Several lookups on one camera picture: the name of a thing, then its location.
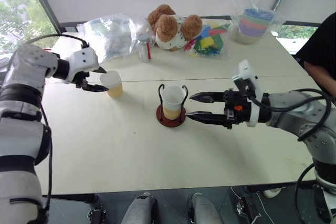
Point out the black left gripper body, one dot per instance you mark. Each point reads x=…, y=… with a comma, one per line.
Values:
x=80, y=80

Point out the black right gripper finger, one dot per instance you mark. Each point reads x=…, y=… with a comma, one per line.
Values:
x=207, y=117
x=207, y=97

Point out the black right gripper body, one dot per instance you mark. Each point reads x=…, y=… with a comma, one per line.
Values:
x=235, y=108

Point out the plastic cup with yellow liquid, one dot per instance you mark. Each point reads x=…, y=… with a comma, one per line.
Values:
x=113, y=83

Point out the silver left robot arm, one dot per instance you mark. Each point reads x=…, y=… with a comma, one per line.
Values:
x=21, y=108

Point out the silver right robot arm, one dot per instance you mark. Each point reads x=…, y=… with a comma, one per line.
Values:
x=302, y=111

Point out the white and yellow paper cup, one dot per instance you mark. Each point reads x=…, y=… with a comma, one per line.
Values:
x=172, y=103

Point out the clear plastic bag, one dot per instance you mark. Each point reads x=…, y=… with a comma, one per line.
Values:
x=110, y=36

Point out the small bottle in plastic bag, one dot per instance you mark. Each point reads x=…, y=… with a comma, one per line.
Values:
x=145, y=48

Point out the bag of colourful paper pieces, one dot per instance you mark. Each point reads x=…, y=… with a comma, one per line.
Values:
x=208, y=40

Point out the brown and white plush toy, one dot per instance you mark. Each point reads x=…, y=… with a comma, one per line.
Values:
x=170, y=28

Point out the bag of stacked colourful bowls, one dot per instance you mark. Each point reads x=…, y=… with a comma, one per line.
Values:
x=253, y=26

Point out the silver right robot leg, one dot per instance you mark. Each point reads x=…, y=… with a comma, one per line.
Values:
x=203, y=208

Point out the silver robot leg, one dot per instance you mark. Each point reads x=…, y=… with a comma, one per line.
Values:
x=139, y=209
x=203, y=208

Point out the person in black shirt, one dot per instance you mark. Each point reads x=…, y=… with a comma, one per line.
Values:
x=320, y=51

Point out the silver left robot leg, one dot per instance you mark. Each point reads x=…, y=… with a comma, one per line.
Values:
x=139, y=209

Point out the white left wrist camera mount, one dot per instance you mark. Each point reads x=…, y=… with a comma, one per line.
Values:
x=84, y=58

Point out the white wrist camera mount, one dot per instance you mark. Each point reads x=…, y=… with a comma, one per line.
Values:
x=84, y=58
x=248, y=74

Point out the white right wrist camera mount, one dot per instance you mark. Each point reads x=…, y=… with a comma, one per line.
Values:
x=248, y=74

